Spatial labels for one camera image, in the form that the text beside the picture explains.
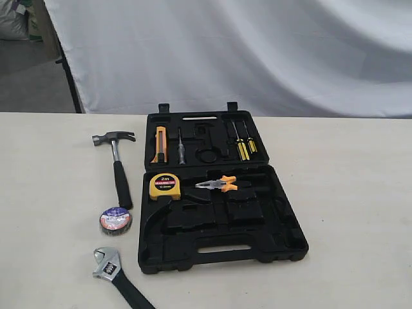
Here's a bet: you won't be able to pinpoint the green white bag background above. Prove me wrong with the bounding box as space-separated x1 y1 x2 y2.
26 1 42 42

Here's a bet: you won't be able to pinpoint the black plastic tool case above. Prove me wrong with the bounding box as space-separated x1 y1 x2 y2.
138 102 309 274

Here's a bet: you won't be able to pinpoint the adjustable wrench black handle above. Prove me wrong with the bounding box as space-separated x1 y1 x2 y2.
93 247 155 309

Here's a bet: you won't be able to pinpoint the pliers with orange handles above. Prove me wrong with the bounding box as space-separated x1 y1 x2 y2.
195 176 238 192

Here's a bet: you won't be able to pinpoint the orange utility knife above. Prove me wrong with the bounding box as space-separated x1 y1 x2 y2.
151 126 168 164

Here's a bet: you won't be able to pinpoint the steel claw hammer black grip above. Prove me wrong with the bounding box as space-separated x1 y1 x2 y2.
91 131 136 210

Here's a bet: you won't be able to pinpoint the long yellow black screwdriver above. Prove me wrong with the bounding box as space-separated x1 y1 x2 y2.
231 120 250 161

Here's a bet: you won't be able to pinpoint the clear voltage tester screwdriver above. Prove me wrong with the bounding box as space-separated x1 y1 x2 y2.
178 127 186 165

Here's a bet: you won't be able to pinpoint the black backdrop stand pole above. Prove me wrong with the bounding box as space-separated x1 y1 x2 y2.
55 39 83 114

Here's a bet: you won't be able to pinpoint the grey sack in background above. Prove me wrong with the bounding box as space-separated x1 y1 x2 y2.
1 0 28 41

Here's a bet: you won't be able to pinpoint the white backdrop cloth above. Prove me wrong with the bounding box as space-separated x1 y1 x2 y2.
46 1 411 118

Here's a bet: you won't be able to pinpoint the black electrical tape roll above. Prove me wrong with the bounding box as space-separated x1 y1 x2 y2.
99 207 133 236

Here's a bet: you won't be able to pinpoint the yellow tape measure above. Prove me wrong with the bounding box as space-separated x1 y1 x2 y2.
149 173 182 201

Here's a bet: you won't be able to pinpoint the short yellow black screwdriver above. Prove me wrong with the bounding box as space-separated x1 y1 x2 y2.
243 121 258 154

